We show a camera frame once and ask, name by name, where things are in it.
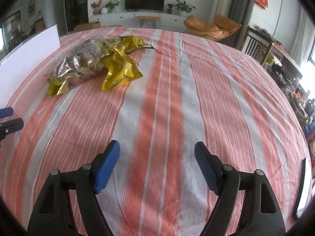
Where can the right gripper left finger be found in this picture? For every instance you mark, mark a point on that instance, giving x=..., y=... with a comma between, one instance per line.
x=53, y=214

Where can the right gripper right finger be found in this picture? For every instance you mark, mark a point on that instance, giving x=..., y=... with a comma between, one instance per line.
x=260, y=212

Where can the clear bag of brown snacks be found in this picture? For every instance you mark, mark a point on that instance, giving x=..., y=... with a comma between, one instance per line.
x=83, y=62

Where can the white board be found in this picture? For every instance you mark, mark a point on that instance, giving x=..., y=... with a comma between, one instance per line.
x=20, y=62

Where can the cardboard box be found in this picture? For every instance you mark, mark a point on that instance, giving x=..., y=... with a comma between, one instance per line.
x=87, y=26

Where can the gold foil snack bag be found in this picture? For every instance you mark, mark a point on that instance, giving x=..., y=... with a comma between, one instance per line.
x=122, y=69

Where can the pink striped tablecloth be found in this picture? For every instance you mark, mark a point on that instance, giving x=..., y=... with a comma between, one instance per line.
x=192, y=90

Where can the red flower pot plant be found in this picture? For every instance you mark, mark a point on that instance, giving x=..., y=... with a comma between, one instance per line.
x=95, y=6

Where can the dark wooden chair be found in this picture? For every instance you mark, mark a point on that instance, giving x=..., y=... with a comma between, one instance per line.
x=257, y=45

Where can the black television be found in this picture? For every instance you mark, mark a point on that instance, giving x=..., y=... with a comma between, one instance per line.
x=154, y=5

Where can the orange lounge chair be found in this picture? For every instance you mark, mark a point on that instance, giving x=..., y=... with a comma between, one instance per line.
x=221, y=28

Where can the white tv cabinet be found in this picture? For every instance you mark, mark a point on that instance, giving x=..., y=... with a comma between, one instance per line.
x=151, y=20

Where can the green potted plant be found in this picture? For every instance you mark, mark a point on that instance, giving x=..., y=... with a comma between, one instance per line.
x=184, y=6

